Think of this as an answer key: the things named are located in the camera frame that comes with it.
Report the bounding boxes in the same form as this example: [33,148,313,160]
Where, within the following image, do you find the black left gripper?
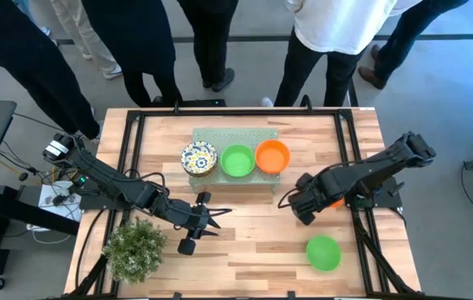
[159,192,233,257]

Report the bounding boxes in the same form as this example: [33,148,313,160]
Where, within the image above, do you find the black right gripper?
[288,172,340,227]

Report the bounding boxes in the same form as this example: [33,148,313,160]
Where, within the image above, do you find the yellow patterned mini bowl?
[180,140,220,178]

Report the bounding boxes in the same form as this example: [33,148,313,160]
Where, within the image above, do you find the green mini bowl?
[305,234,342,273]
[219,143,256,178]

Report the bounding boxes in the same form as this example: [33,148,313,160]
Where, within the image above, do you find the potted green plant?
[102,216,169,285]

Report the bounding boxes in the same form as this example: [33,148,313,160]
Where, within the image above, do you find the grey-green perforated metal rack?
[189,127,282,193]

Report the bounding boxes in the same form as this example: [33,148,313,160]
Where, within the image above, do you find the black box with green lights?
[181,98,227,108]

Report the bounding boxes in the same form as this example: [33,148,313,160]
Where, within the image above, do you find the person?
[81,0,183,108]
[260,0,423,108]
[358,0,470,91]
[177,0,240,93]
[50,0,124,80]
[0,0,101,141]

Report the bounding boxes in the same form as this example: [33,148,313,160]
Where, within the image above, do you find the black side desk legs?
[0,185,80,288]

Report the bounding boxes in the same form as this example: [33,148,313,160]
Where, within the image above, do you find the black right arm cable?
[276,186,304,209]

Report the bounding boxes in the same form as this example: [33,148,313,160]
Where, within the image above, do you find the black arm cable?
[276,186,304,209]
[122,169,171,201]

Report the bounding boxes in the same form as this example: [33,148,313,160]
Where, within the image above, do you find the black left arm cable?
[122,169,171,201]

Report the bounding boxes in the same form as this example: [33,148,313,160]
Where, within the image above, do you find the black metal table frame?
[69,106,423,300]

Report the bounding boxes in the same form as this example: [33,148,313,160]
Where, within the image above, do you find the white floor cable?
[26,222,73,246]

